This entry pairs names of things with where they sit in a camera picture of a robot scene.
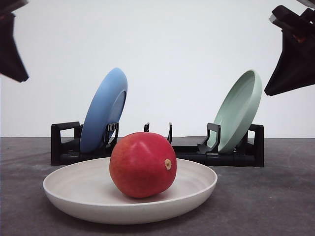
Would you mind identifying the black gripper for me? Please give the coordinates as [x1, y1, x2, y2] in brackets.
[264, 5, 315, 96]
[0, 0, 29, 83]

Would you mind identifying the white plate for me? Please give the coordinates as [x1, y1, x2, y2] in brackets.
[43, 159, 218, 225]

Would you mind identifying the green plate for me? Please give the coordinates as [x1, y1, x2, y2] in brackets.
[209, 70, 262, 153]

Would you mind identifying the blue plate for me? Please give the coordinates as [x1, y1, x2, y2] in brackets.
[80, 68, 128, 154]

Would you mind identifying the black dish rack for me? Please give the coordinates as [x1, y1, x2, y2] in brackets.
[51, 121, 264, 167]

